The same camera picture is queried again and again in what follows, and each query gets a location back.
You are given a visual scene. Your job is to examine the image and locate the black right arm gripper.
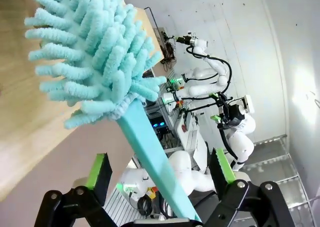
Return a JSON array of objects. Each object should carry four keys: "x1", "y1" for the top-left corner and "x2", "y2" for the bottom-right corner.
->
[{"x1": 204, "y1": 92, "x2": 297, "y2": 227}]

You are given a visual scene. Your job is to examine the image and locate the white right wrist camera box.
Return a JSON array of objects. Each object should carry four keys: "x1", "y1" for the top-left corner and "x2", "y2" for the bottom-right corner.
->
[{"x1": 241, "y1": 94, "x2": 255, "y2": 114}]

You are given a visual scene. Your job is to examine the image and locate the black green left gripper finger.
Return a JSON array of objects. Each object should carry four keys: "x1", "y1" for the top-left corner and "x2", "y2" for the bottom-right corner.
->
[{"x1": 33, "y1": 152, "x2": 113, "y2": 227}]

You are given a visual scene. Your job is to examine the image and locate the black cable tangle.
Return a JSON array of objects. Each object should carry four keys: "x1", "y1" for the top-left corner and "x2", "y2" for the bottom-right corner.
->
[{"x1": 159, "y1": 30, "x2": 180, "y2": 65}]

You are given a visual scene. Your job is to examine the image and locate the white controller box red logo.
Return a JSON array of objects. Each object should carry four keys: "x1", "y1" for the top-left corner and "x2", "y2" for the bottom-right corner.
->
[{"x1": 174, "y1": 111, "x2": 209, "y2": 169}]

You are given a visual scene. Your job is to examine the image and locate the computer tower blue fans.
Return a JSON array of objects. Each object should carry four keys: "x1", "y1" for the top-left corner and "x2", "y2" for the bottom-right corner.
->
[{"x1": 148, "y1": 111, "x2": 170, "y2": 138}]

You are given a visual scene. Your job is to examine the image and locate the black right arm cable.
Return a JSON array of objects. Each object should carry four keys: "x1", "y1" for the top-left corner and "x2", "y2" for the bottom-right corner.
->
[{"x1": 218, "y1": 126, "x2": 240, "y2": 170}]

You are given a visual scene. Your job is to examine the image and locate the metal wire rack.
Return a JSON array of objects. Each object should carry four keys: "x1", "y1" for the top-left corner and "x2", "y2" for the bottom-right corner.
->
[{"x1": 239, "y1": 134, "x2": 320, "y2": 227}]

